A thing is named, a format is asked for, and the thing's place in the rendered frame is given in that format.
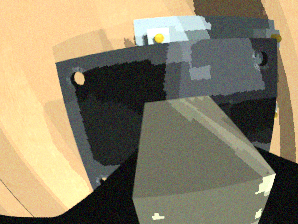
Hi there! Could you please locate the grey base with four posts and gold pins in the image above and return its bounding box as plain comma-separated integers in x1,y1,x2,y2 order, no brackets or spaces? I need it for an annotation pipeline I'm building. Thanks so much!
133,15,282,48

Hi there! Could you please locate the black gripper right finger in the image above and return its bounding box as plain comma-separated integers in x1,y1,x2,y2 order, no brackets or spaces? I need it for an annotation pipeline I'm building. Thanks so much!
253,145,298,224

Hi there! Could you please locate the black board with handle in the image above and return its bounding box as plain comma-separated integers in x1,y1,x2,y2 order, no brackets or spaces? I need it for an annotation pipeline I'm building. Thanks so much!
55,37,278,224

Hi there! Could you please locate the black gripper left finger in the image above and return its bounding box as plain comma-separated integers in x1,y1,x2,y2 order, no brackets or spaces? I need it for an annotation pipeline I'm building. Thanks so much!
0,147,140,224

